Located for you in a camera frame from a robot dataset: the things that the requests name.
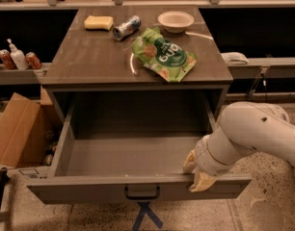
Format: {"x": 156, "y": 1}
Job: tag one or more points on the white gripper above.
{"x": 204, "y": 156}

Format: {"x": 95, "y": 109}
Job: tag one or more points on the grey top drawer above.
{"x": 122, "y": 146}

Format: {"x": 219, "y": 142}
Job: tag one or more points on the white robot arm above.
{"x": 243, "y": 128}

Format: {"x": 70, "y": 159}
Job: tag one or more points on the grey drawer cabinet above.
{"x": 94, "y": 60}

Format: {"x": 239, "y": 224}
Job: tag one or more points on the blue tape cross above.
{"x": 146, "y": 211}

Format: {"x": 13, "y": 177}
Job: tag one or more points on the green chip bag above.
{"x": 165, "y": 58}

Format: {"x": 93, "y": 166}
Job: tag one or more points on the white folded cloth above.
{"x": 233, "y": 58}

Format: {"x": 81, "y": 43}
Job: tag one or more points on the grey low shelf right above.
{"x": 271, "y": 67}

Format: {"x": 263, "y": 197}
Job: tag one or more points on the grey low shelf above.
{"x": 22, "y": 77}
{"x": 271, "y": 67}

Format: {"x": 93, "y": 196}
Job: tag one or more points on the snack bags in box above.
{"x": 49, "y": 154}

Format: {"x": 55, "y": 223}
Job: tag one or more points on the white paper bowl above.
{"x": 175, "y": 22}

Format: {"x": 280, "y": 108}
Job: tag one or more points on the silver blue drink can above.
{"x": 127, "y": 28}

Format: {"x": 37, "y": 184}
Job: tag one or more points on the brown cardboard box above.
{"x": 27, "y": 127}

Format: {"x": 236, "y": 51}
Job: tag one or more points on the yellow sponge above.
{"x": 98, "y": 22}

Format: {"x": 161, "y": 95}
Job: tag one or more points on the red soda can right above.
{"x": 33, "y": 60}

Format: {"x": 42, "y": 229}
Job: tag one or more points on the red soda can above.
{"x": 7, "y": 60}
{"x": 33, "y": 60}

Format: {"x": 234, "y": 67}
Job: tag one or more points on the white pump bottle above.
{"x": 18, "y": 57}

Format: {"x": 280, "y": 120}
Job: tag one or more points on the grey low shelf left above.
{"x": 22, "y": 77}

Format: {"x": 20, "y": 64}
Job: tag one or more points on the red soda can left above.
{"x": 7, "y": 60}

